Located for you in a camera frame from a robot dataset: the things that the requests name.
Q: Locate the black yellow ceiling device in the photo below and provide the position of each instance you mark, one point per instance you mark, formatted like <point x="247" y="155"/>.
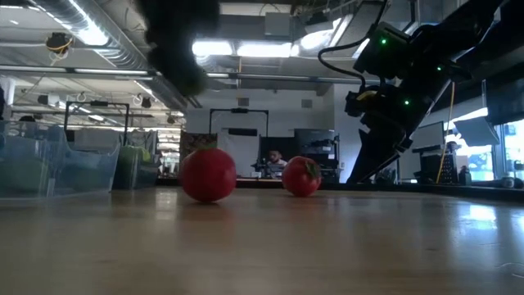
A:
<point x="58" y="42"/>

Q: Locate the white hanging cloth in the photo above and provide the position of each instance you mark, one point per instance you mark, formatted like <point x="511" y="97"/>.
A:
<point x="241" y="151"/>

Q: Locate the silver ceiling duct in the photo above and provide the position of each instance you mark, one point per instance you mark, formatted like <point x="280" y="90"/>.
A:
<point x="106" y="37"/>

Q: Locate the black frame stand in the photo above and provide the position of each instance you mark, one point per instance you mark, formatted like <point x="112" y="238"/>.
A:
<point x="98" y="103"/>
<point x="239" y="110"/>

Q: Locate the dark bag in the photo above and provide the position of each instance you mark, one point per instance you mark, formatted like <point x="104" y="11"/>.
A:
<point x="387" y="177"/>

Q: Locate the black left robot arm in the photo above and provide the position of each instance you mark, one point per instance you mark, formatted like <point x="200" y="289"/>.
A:
<point x="176" y="20"/>

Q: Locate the dark wall screen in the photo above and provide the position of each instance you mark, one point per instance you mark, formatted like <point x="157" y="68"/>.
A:
<point x="505" y="100"/>

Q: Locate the black cabinet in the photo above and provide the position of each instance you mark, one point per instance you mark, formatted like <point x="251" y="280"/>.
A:
<point x="440" y="166"/>

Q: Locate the grey ceiling box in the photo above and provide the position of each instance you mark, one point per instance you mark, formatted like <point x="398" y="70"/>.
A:
<point x="277" y="24"/>

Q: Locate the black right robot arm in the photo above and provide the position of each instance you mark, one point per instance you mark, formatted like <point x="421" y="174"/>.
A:
<point x="458" y="37"/>

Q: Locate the dark bottle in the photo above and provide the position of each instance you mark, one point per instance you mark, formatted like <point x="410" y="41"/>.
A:
<point x="465" y="176"/>

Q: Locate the person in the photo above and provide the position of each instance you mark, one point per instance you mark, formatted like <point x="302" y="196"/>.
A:
<point x="276" y="160"/>

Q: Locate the black equipment rack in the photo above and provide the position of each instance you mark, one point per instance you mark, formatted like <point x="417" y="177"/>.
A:
<point x="323" y="145"/>

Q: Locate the grey tilted screen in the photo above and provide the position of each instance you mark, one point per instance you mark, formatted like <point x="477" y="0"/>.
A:
<point x="477" y="131"/>

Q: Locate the large red tomato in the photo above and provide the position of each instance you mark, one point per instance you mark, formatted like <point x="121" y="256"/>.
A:
<point x="208" y="176"/>

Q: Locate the ceiling light panel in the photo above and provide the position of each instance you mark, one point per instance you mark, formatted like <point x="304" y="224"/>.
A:
<point x="264" y="50"/>
<point x="213" y="48"/>

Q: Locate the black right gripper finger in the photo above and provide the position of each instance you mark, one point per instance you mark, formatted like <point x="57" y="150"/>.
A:
<point x="403" y="153"/>
<point x="376" y="151"/>

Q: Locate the grey ceiling pipe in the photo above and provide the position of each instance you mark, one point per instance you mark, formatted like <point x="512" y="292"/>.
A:
<point x="266" y="76"/>

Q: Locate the patterned red cloth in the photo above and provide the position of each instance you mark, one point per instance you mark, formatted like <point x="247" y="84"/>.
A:
<point x="196" y="139"/>

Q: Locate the white board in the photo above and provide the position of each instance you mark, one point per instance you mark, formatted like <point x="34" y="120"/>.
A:
<point x="427" y="137"/>

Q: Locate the red tomato with side stem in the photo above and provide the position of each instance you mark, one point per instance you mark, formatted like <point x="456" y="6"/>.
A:
<point x="301" y="178"/>

